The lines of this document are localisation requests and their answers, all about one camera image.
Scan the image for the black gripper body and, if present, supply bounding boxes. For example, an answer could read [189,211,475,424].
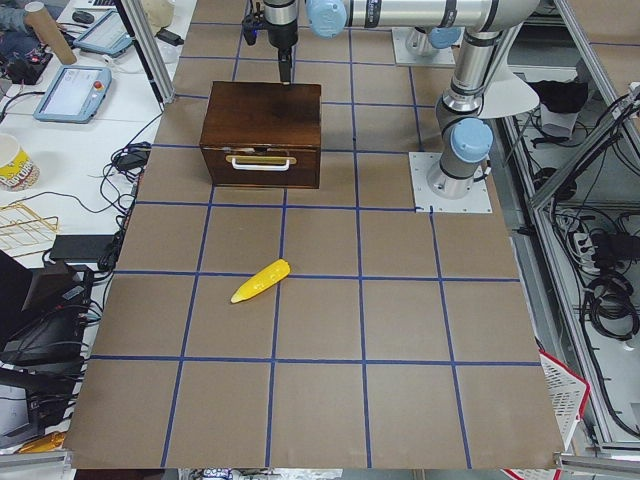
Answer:
[263,0,298,49]

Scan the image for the yellow toy corn cob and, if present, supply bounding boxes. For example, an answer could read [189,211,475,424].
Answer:
[231,258,291,304]

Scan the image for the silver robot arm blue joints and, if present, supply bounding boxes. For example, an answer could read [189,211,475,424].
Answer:
[304,0,542,199]

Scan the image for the dark wooden drawer box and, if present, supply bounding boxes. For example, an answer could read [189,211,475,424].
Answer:
[199,81,321,164]

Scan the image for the blue teach pendant far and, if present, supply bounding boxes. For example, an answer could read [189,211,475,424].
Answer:
[73,10,132,57]

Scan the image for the blue teach pendant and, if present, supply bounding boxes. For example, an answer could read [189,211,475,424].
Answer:
[33,66,112,124]
[73,10,132,57]

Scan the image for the black power adapter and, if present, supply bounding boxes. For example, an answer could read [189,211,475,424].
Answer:
[114,150,150,172]

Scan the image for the black computer mouse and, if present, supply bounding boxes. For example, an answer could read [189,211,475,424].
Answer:
[72,10,95,25]

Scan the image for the blue teach pendant near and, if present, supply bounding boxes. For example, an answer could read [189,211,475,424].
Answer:
[33,66,112,124]

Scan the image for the white lamp shade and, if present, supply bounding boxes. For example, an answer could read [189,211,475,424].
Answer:
[478,57,539,120]

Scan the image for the cardboard tube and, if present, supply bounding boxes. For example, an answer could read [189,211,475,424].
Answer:
[24,1,77,65]

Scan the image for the black cloth item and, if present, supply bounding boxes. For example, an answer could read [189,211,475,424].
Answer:
[529,80,589,113]

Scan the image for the paper popcorn cup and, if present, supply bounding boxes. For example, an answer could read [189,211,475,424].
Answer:
[1,134,40,191]

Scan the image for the black computer equipment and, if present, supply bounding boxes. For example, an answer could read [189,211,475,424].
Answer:
[1,253,94,448]

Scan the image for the white power strip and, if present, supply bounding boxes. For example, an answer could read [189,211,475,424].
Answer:
[569,230,599,275]

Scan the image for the white plastic basket red rim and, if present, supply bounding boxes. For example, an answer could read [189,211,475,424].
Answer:
[539,349,590,452]

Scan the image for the aluminium frame post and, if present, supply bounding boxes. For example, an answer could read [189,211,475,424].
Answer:
[114,0,175,105]

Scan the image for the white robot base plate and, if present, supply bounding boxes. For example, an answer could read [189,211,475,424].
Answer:
[409,152,492,214]

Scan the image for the gold wire rack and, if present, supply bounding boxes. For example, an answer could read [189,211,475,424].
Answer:
[1,203,59,257]

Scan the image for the bundle of black cables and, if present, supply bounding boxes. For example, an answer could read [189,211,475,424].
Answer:
[582,269,636,341]

